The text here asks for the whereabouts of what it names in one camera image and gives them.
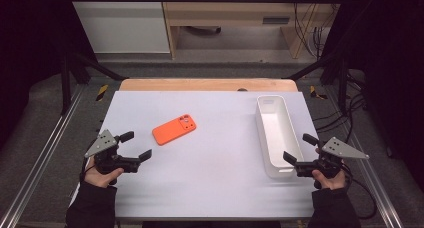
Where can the white table board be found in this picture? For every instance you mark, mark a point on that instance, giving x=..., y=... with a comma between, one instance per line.
x=206, y=174

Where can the white plastic bin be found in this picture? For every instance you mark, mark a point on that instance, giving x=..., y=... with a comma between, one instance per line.
x=278, y=134

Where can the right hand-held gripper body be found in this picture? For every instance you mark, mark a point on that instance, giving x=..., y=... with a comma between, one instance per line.
x=328, y=164

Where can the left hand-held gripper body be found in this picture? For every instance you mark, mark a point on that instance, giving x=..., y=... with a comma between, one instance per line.
x=108, y=161

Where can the black diagonal frame strut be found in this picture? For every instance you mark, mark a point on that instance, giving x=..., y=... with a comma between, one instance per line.
x=310, y=68
x=100, y=68

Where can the person's right hand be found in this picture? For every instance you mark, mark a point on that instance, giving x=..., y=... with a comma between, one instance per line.
x=328, y=183

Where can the wooden table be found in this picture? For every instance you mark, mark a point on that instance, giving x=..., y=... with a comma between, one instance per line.
x=186, y=84

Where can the white cabinet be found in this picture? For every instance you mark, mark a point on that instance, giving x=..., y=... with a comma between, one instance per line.
x=123, y=28

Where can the aluminium rail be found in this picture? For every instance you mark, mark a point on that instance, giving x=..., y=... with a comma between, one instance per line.
x=43, y=154
x=373, y=174

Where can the black frame post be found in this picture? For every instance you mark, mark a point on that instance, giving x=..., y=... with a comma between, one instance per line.
x=65, y=84
x=342, y=88

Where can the orange phone case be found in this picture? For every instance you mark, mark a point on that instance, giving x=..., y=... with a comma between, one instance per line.
x=173, y=130

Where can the wooden desk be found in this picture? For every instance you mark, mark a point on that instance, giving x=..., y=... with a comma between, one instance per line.
x=226, y=13

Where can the person's left hand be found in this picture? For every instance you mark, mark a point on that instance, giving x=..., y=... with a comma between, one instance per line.
x=100, y=179

